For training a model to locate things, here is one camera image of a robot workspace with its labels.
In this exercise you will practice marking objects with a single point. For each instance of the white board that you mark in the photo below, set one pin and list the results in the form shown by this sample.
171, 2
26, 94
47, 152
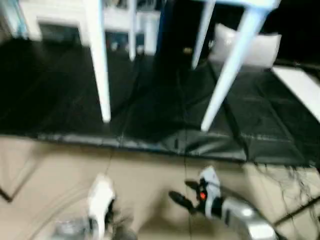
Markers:
300, 85

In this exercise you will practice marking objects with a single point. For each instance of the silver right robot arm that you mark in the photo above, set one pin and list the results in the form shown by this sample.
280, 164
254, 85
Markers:
245, 220

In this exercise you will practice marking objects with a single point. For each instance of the black mat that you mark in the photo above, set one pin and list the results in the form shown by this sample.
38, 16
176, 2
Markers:
162, 100

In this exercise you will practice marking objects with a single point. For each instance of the white cabinet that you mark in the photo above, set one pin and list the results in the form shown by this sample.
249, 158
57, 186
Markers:
62, 12

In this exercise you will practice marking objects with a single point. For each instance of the small beige label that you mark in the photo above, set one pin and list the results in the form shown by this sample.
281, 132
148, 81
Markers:
187, 50

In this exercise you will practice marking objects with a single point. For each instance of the grey cushion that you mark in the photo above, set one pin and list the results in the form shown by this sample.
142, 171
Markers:
262, 50

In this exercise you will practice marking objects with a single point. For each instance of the dark blue cabinet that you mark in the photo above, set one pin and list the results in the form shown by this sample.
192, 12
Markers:
180, 25

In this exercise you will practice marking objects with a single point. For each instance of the white plastic table leg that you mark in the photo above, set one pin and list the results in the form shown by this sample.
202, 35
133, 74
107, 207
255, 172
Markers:
230, 70
100, 62
203, 35
132, 30

